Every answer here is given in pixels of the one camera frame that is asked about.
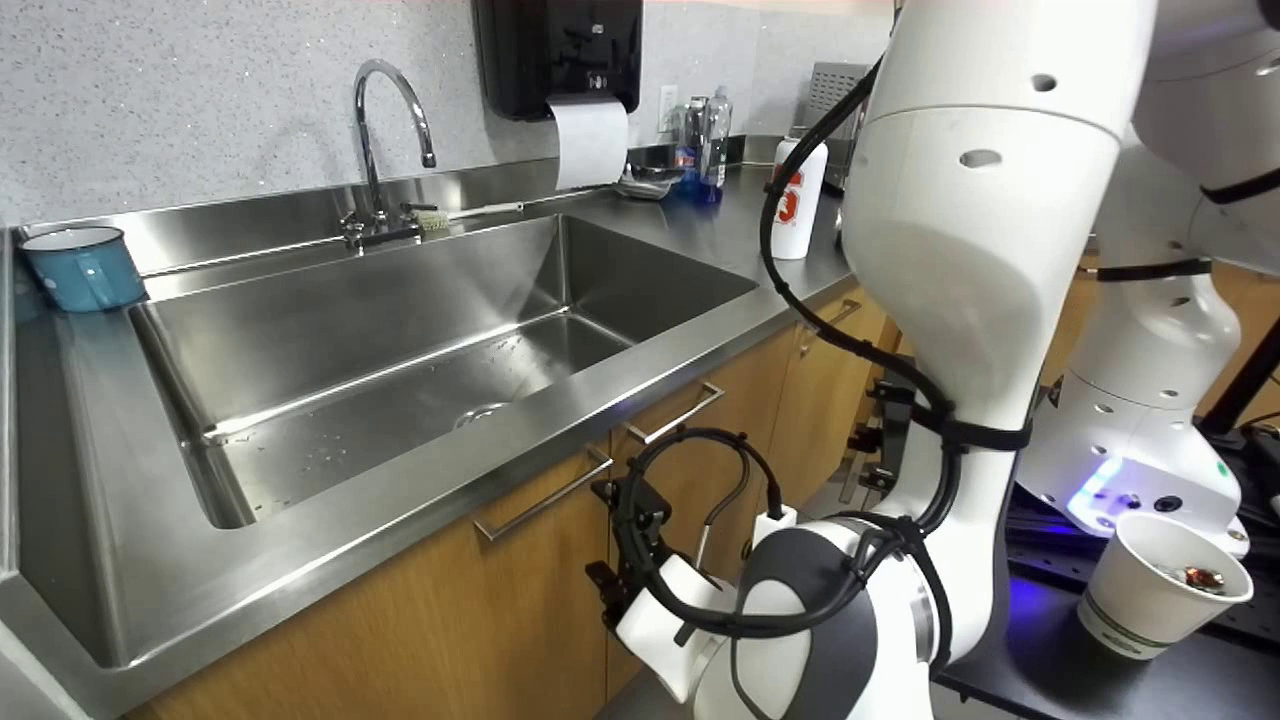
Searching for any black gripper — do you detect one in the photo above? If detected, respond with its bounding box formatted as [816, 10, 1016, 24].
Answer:
[580, 468, 674, 632]

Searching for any long metal door handle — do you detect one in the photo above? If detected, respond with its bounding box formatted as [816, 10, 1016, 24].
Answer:
[466, 454, 620, 552]

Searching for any wooden cabinet door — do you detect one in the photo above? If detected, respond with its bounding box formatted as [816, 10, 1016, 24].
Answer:
[605, 331, 802, 695]
[763, 283, 910, 507]

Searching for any stainless steel sink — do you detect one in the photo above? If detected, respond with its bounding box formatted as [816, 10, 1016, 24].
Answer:
[123, 210, 763, 538]

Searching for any small dark bowl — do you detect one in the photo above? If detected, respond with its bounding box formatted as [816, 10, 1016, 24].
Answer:
[615, 142, 682, 203]

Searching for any white paper towel sheet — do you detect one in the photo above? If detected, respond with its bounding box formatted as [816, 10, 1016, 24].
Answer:
[548, 96, 630, 191]

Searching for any clear plastic bottle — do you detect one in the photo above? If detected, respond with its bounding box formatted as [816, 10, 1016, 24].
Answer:
[702, 79, 739, 191]
[674, 93, 716, 189]

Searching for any chrome gooseneck faucet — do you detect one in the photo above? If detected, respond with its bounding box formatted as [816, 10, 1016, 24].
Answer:
[336, 58, 462, 256]

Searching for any black paper towel dispenser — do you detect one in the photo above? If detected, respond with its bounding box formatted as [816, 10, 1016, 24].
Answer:
[466, 0, 648, 126]

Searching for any white paper cup with scraps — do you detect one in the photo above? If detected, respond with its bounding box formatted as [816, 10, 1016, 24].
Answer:
[1071, 507, 1261, 664]

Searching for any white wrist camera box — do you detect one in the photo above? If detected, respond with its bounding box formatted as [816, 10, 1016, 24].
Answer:
[612, 552, 739, 709]

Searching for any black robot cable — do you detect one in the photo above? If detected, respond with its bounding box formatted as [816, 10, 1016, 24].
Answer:
[624, 58, 1032, 647]

